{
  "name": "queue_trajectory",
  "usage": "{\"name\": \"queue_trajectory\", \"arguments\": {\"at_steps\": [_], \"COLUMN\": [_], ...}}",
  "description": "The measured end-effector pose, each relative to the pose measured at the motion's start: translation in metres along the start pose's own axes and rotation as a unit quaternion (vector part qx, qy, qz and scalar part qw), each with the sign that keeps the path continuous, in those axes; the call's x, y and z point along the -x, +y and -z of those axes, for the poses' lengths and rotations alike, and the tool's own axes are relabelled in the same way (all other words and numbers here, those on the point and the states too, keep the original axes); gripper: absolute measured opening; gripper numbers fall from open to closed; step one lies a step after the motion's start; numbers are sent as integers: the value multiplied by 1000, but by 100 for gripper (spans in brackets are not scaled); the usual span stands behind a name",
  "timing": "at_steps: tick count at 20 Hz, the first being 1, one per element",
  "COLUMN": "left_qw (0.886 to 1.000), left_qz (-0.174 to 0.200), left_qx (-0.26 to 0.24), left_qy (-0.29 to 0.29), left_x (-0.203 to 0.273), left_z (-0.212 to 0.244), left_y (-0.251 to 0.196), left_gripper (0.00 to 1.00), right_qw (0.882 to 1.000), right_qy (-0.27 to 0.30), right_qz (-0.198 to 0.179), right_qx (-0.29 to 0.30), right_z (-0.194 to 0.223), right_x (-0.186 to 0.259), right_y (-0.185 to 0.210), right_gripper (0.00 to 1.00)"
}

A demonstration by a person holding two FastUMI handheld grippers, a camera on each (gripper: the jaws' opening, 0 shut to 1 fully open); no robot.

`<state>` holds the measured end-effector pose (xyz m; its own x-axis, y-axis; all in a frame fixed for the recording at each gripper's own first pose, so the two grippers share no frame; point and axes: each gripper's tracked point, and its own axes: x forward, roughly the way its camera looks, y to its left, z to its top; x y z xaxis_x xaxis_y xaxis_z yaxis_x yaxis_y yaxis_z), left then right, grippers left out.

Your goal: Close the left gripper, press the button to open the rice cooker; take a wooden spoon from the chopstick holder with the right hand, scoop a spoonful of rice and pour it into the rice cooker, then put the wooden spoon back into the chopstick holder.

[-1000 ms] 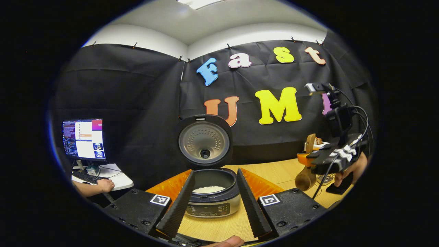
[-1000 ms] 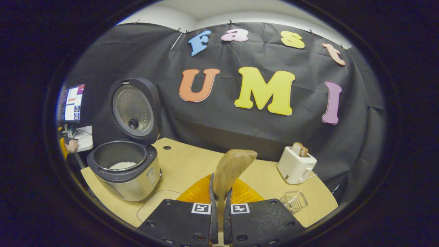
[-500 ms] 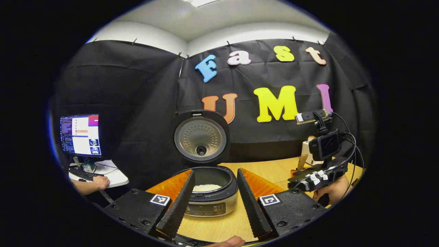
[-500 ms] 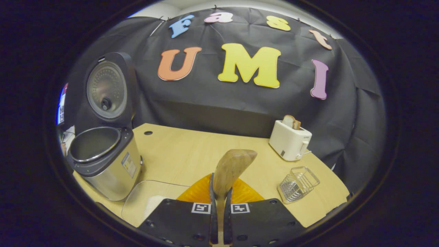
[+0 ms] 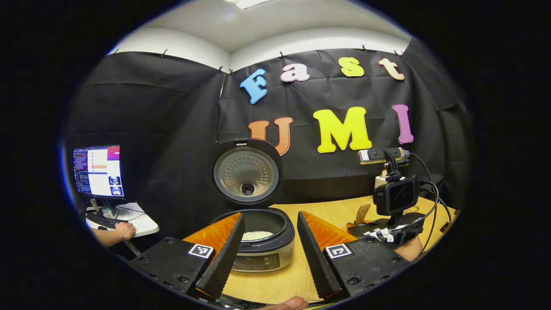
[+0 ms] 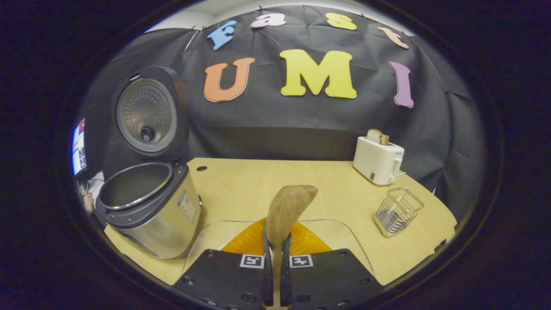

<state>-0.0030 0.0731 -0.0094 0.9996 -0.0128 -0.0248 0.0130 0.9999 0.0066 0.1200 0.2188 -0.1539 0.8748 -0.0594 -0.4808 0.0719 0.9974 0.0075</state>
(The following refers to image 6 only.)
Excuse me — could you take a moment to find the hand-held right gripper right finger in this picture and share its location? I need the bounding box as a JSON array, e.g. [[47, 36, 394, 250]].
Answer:
[[280, 222, 384, 310]]

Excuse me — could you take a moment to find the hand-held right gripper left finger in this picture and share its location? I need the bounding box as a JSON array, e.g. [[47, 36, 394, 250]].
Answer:
[[172, 217, 274, 310]]

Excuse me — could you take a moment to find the wooden spoon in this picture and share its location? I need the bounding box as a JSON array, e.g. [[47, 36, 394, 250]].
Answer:
[[265, 185, 319, 310]]

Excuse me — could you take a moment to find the black silver rice cooker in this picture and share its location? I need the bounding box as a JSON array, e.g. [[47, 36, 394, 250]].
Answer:
[[95, 66, 203, 260]]

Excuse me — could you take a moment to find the metal wire chopstick holder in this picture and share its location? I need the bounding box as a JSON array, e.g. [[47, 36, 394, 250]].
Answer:
[[372, 187, 425, 239]]

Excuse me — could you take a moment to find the white toaster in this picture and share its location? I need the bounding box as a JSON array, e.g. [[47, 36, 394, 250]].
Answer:
[[353, 136, 406, 186]]

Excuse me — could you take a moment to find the toasted bread slice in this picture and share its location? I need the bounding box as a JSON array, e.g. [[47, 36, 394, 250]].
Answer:
[[366, 128, 390, 146]]

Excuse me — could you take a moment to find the computer monitor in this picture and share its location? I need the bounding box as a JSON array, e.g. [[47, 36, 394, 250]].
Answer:
[[71, 118, 88, 175]]

